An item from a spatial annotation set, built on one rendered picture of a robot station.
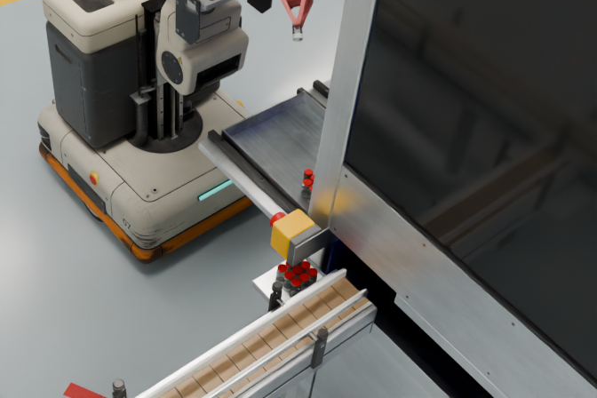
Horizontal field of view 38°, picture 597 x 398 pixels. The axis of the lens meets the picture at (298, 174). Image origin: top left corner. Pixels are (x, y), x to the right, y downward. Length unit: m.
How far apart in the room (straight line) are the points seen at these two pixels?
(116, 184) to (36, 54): 1.10
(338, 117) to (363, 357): 0.59
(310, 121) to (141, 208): 0.79
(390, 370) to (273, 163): 0.56
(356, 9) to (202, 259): 1.70
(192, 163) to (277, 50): 1.08
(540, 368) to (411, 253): 0.30
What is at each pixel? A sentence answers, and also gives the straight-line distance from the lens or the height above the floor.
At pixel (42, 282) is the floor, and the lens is 2.95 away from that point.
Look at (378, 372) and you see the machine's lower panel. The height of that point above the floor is 0.74.
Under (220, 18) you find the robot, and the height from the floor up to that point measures 0.88.
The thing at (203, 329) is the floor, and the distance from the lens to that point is 2.81.
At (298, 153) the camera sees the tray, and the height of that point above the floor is 0.88.
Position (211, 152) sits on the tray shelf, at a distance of 2.07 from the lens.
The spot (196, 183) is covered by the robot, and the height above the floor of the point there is 0.28.
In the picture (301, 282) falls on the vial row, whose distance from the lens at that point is 1.79.
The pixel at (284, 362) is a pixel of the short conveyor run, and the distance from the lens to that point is 1.66.
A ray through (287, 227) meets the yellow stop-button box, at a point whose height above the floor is 1.03.
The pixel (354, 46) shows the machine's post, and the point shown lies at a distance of 1.46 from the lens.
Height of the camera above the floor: 2.34
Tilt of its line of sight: 46 degrees down
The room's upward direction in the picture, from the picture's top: 9 degrees clockwise
